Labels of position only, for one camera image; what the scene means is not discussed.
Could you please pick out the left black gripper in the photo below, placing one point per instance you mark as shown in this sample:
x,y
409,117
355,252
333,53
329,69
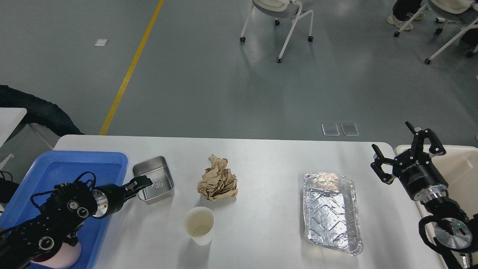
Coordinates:
x,y
110,198

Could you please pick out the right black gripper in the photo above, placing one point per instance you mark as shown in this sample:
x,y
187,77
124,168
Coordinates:
x,y
422,177

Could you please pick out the square steel container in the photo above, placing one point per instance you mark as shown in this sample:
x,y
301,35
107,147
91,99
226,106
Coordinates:
x,y
163,185

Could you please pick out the pink mug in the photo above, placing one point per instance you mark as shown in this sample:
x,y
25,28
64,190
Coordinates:
x,y
65,257

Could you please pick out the aluminium foil tray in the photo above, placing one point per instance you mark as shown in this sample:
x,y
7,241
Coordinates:
x,y
331,218

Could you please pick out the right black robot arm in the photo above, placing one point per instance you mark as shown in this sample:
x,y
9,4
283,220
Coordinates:
x,y
447,229

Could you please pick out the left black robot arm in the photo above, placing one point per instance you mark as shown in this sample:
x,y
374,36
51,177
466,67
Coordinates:
x,y
62,212

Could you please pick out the beige plastic bin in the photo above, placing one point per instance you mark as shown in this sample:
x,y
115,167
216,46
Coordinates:
x,y
459,167

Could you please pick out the white paper cup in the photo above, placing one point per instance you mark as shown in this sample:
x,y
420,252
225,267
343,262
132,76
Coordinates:
x,y
198,224

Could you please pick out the blue plastic tray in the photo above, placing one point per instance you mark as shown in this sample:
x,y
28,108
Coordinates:
x,y
55,167

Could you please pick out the crumpled brown paper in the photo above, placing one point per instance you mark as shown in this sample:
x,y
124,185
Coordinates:
x,y
218,181

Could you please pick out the small white side table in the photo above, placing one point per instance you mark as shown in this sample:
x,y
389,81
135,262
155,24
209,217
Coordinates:
x,y
9,119

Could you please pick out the seated person feet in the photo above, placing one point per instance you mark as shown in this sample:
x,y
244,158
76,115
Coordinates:
x,y
403,10

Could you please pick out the white chair right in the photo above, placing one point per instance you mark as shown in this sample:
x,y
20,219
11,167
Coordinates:
x,y
460,12

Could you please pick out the white chair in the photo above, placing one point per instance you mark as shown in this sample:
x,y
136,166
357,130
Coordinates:
x,y
460,12
282,9

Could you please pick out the white chair centre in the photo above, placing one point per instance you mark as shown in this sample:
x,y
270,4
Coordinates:
x,y
282,9

